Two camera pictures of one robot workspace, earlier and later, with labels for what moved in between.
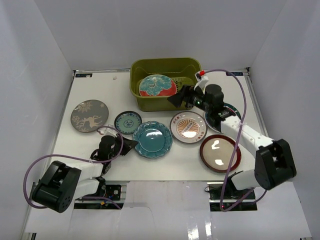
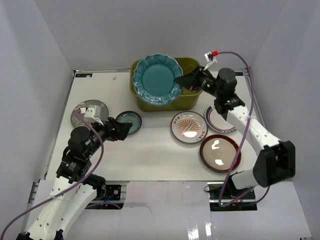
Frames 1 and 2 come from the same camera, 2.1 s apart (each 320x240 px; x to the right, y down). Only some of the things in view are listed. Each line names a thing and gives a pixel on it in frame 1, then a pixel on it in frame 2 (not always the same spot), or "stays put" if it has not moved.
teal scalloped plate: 154,139 to 153,79
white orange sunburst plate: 188,127 stays put
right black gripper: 177,99 to 188,81
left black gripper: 122,147 to 112,128
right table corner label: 235,73 stays put
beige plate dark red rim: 216,151 stays put
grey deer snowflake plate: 89,115 stays put
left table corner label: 84,75 stays put
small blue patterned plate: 127,122 stays put
